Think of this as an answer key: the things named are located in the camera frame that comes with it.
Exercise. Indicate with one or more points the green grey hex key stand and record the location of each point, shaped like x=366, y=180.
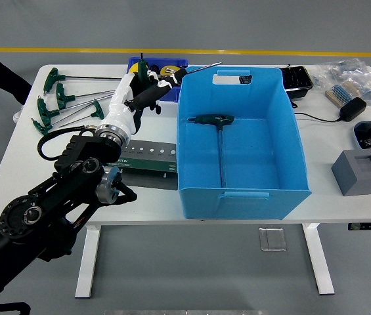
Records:
x=152, y=160

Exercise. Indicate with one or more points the small black device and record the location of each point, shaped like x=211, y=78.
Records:
x=245, y=80

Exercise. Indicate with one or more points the black plastic tray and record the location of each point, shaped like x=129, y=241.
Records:
x=296, y=80

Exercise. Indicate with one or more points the grey foam block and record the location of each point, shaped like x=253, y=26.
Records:
x=359, y=174

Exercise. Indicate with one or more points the large light blue plastic box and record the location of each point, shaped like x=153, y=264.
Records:
x=254, y=147

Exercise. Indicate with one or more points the yellow tape measure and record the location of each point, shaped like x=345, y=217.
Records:
x=169, y=70

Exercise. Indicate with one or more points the clear bags of components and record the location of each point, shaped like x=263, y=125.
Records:
x=346, y=70

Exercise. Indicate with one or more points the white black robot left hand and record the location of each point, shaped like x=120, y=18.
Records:
x=119, y=115

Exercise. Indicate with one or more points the white table leg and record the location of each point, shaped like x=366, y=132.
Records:
x=319, y=262
x=88, y=262

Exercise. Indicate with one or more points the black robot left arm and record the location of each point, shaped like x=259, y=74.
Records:
x=24, y=216

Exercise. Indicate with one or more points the metal floor plate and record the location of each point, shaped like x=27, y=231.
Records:
x=272, y=239

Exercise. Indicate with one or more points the resistor tape bundle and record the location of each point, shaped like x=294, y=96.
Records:
x=341, y=92

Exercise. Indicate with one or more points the black power adapter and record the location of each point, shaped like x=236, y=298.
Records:
x=353, y=109

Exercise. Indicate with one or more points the small dark blue parts bin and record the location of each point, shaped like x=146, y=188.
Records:
x=168, y=95

